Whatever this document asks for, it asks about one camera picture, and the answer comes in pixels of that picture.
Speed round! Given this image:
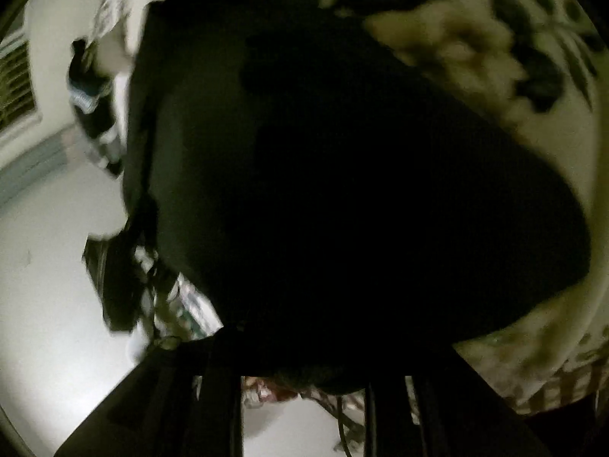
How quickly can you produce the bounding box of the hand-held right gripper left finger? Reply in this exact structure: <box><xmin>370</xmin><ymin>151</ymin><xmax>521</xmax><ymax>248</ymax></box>
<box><xmin>53</xmin><ymin>328</ymin><xmax>246</xmax><ymax>457</ymax></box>

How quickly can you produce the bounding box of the floral bedsheet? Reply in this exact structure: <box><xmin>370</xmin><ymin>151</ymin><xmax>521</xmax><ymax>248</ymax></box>
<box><xmin>92</xmin><ymin>0</ymin><xmax>609</xmax><ymax>415</ymax></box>

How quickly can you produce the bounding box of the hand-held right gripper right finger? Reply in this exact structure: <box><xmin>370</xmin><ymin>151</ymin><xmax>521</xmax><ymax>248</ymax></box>
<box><xmin>364</xmin><ymin>343</ymin><xmax>553</xmax><ymax>457</ymax></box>

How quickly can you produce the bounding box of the folded striped clothes stack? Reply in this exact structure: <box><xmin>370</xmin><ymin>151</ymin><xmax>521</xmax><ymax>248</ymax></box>
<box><xmin>67</xmin><ymin>38</ymin><xmax>127</xmax><ymax>177</ymax></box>

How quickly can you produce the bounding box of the grey-green curtain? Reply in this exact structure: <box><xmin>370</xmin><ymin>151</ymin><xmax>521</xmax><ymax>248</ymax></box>
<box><xmin>0</xmin><ymin>124</ymin><xmax>79</xmax><ymax>206</ymax></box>

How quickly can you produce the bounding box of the dark striped sweater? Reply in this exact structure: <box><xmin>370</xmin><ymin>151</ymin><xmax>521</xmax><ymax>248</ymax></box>
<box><xmin>121</xmin><ymin>0</ymin><xmax>593</xmax><ymax>393</ymax></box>

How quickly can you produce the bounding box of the barred window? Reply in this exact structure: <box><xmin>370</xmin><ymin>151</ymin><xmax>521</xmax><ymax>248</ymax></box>
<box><xmin>0</xmin><ymin>33</ymin><xmax>43</xmax><ymax>144</ymax></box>

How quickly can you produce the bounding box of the black cloth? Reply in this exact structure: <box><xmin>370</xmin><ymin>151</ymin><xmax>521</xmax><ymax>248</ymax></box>
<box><xmin>83</xmin><ymin>221</ymin><xmax>155</xmax><ymax>333</ymax></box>

